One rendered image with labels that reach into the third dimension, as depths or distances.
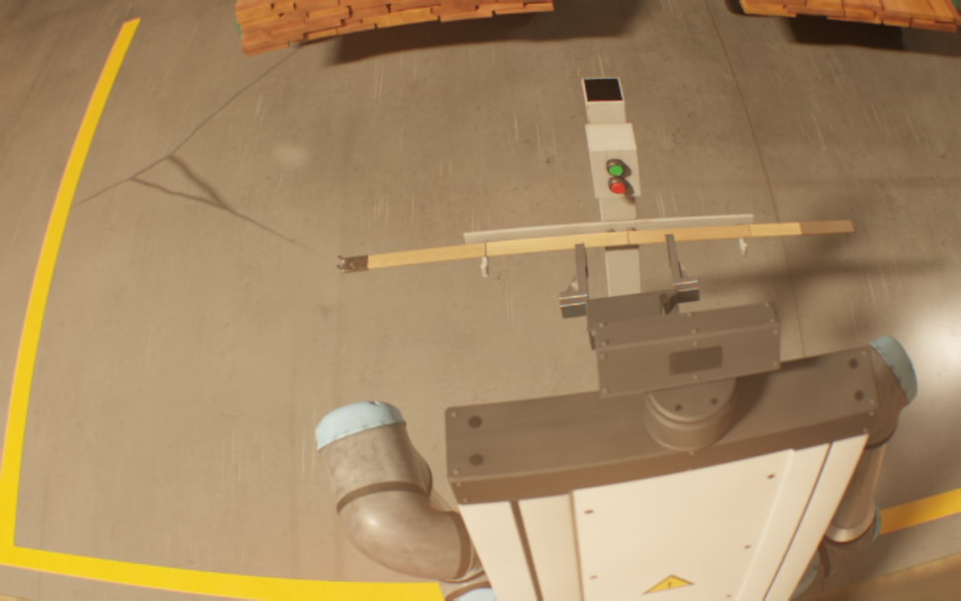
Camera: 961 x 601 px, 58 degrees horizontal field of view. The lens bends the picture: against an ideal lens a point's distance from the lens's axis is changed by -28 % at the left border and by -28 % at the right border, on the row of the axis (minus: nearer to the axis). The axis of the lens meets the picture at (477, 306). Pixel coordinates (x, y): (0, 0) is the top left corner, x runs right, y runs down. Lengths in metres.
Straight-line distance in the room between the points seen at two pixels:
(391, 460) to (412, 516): 0.08
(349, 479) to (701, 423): 0.68
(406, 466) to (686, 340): 0.69
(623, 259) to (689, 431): 1.23
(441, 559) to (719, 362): 0.66
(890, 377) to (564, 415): 0.69
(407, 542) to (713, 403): 0.64
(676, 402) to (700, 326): 0.05
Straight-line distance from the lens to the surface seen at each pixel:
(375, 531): 1.30
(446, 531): 1.31
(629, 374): 0.71
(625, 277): 1.99
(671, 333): 0.71
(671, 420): 0.73
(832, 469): 0.88
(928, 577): 2.72
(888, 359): 1.39
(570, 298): 1.57
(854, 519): 1.66
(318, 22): 3.26
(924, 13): 3.46
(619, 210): 1.85
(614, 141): 1.67
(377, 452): 1.34
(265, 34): 3.32
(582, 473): 0.78
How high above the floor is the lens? 2.47
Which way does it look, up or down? 54 degrees down
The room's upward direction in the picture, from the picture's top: 13 degrees counter-clockwise
